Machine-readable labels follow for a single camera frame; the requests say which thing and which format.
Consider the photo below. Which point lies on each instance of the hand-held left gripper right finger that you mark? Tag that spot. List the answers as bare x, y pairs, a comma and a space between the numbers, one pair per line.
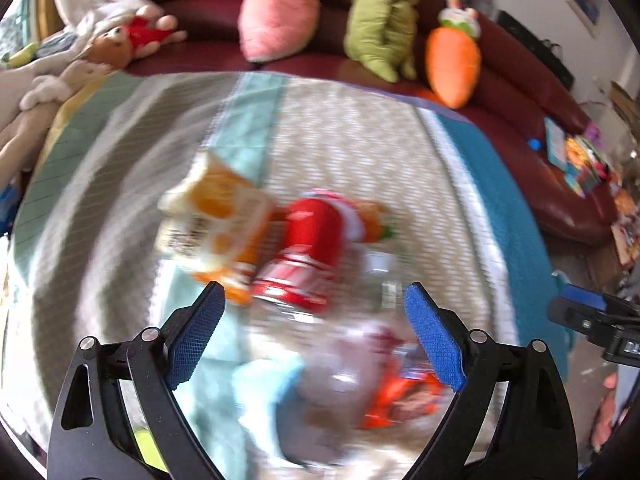
435, 340

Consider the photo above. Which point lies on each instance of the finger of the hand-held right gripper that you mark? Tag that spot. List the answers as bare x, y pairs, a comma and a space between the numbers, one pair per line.
585, 296
575, 317

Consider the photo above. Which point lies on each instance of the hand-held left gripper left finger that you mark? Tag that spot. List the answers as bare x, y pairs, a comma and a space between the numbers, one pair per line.
195, 335

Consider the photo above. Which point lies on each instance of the red soda can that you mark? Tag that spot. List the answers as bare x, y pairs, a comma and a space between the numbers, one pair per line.
305, 255

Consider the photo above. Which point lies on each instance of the person's right hand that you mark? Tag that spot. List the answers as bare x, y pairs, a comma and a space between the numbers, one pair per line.
610, 410

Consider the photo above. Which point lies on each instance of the orange red snack wrapper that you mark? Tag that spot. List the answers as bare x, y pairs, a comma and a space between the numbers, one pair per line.
405, 395

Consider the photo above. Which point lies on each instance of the light blue tissue pack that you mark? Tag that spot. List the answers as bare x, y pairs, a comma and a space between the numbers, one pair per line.
265, 400

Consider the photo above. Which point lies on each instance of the orange snack bag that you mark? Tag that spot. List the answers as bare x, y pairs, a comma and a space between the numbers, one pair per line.
220, 225

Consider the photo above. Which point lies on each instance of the pile of colourful toys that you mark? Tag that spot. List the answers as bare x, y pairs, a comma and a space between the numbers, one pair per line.
587, 160

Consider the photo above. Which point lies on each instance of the teal book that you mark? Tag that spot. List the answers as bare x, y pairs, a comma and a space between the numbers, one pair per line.
555, 140

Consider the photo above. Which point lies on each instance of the small blue ball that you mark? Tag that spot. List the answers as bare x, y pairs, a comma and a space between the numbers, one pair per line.
535, 144

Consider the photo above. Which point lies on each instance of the dark red leather sofa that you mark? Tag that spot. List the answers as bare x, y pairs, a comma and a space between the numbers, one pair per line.
500, 125

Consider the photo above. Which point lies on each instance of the patterned tablecloth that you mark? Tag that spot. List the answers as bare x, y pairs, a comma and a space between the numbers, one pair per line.
325, 135

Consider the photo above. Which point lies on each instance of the black bag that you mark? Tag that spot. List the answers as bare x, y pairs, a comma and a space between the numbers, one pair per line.
537, 45

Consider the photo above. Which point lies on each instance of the orange carrot rabbit plush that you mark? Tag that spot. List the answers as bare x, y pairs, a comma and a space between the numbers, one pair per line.
452, 65

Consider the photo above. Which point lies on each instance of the beige rabbit plush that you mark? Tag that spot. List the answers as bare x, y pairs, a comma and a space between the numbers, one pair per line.
60, 82

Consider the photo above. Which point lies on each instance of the brown teddy bear red shirt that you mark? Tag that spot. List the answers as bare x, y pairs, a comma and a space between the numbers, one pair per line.
115, 45

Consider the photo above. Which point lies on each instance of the green dinosaur plush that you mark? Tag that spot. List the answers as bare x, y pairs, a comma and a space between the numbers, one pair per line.
382, 25

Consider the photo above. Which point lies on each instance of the pink rabbit plush pillow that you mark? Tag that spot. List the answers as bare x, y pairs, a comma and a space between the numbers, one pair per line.
280, 15

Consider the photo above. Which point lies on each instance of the framed wall picture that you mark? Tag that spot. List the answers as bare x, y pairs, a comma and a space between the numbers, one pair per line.
585, 0

